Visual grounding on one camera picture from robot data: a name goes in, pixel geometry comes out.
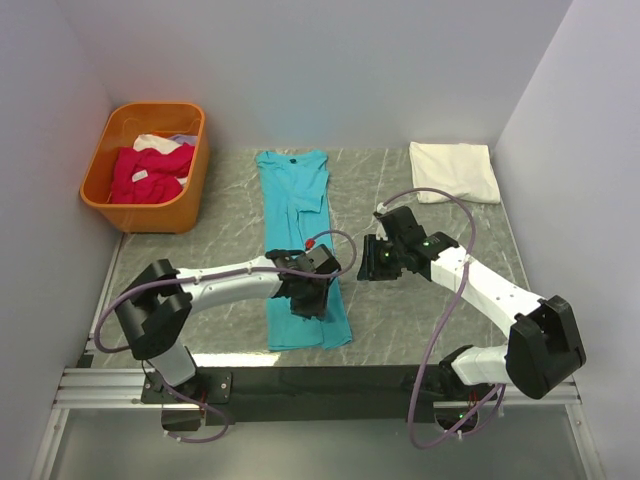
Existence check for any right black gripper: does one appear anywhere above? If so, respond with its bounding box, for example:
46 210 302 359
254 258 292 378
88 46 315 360
356 234 405 281

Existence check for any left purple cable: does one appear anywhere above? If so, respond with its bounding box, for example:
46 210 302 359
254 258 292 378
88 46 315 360
92 228 357 444

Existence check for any folded white t-shirt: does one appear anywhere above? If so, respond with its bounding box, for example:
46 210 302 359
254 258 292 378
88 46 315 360
409 142 501 204

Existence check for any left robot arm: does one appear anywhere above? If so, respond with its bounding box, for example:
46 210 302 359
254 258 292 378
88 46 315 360
115 244 341 402

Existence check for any teal t-shirt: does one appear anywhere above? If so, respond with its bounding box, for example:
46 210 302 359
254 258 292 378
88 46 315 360
256 150 352 351

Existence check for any red t-shirt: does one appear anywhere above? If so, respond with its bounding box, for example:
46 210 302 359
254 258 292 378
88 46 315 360
111 144 195 205

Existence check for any orange plastic basket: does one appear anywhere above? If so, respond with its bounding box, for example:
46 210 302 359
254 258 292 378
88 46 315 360
80 102 210 234

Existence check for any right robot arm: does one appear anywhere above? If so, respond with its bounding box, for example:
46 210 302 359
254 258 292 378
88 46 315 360
357 206 586 400

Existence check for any lavender shirt in basket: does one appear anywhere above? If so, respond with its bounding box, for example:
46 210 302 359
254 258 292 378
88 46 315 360
170 134 198 146

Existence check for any black base beam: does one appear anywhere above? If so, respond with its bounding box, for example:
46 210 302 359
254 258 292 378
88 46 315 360
183 365 418 423

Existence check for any white shirt in basket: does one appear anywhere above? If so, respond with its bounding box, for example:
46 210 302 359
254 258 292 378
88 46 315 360
132 134 181 155

